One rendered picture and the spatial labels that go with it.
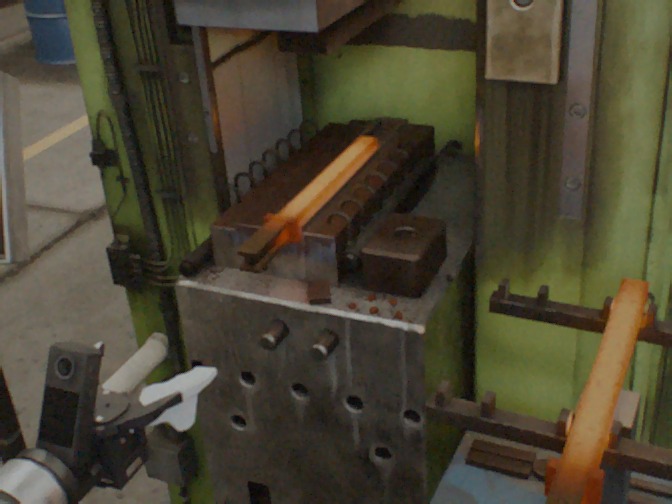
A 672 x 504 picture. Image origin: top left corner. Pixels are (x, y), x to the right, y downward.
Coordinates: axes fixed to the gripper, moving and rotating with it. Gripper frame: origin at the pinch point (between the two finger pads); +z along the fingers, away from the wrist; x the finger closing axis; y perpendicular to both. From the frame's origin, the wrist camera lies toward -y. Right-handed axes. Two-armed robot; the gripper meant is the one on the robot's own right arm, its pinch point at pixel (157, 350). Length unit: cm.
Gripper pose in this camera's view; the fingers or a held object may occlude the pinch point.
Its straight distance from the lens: 100.1
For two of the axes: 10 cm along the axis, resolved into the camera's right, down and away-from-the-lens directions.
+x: 9.1, 1.5, -3.9
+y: 0.7, 8.7, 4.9
